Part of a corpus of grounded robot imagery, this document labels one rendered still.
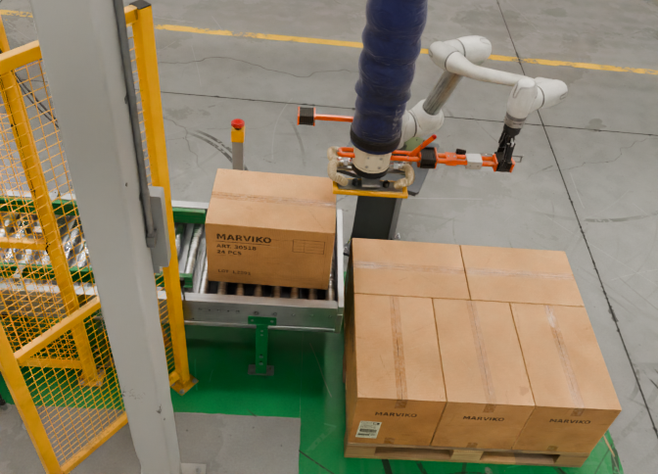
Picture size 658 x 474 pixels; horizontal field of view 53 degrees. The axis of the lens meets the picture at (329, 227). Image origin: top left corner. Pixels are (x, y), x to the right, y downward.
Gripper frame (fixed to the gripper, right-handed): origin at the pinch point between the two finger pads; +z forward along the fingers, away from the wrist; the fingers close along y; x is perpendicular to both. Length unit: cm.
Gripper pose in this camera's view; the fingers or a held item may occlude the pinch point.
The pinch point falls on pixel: (500, 161)
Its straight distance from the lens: 312.4
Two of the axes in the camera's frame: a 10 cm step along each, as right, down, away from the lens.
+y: 0.0, 6.9, -7.2
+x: 10.0, 0.6, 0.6
